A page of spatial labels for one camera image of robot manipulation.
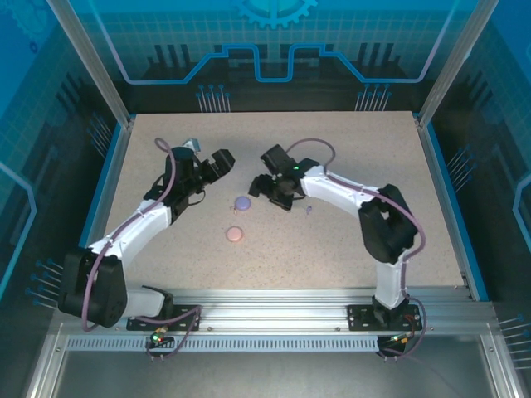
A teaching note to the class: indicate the aluminium corner bracket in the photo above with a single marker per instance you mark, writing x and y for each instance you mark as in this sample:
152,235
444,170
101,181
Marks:
466,286

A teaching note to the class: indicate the long aluminium base rail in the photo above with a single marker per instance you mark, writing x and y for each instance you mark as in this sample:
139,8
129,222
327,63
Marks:
269,311

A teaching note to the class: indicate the aluminium frame post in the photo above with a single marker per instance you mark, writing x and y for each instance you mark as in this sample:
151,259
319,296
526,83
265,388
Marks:
91,62
452,62

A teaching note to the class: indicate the pink round earbud case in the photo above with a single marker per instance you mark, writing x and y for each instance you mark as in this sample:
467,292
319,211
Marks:
235,234

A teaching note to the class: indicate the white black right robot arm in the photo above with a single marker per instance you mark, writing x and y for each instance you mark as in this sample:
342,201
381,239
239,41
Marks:
327,195

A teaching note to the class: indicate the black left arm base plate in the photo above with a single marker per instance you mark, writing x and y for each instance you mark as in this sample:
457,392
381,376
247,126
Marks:
182,309

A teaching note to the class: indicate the small lit connector board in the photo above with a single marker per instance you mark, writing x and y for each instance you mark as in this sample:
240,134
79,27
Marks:
400,340
157,338

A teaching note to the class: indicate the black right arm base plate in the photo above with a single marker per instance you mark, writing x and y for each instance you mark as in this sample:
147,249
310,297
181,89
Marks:
361,317

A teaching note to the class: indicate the purple round earbud case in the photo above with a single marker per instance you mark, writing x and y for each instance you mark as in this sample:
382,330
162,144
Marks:
242,203

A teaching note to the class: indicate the steel base sheet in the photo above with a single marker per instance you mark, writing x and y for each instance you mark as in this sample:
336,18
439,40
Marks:
269,377

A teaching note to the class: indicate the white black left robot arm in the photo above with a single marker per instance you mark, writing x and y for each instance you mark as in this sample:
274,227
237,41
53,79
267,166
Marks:
145,228

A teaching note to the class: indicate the blue-edged aluminium side rail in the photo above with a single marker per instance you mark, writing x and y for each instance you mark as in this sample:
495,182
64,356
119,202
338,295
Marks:
113,166
451,207

